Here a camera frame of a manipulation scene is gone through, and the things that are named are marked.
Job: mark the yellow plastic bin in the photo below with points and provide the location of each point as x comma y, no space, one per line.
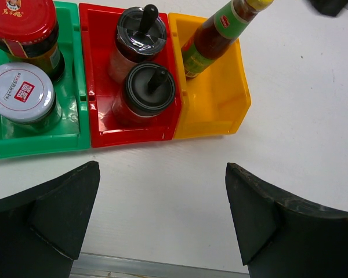
216,102

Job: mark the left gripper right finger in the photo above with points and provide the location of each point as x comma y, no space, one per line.
280,234

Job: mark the red chili sauce bottle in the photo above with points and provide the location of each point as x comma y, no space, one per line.
213,37

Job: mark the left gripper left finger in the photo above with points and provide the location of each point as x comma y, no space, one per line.
42,229

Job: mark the red plastic bin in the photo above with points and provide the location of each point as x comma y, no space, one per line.
98,26

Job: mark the white spice jar black lid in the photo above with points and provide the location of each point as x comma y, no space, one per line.
140,36

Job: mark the red lid sauce jar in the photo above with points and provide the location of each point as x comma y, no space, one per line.
29,31

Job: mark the silver lid jar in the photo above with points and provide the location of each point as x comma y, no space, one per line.
28,98

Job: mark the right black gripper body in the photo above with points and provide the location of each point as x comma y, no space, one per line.
330,8

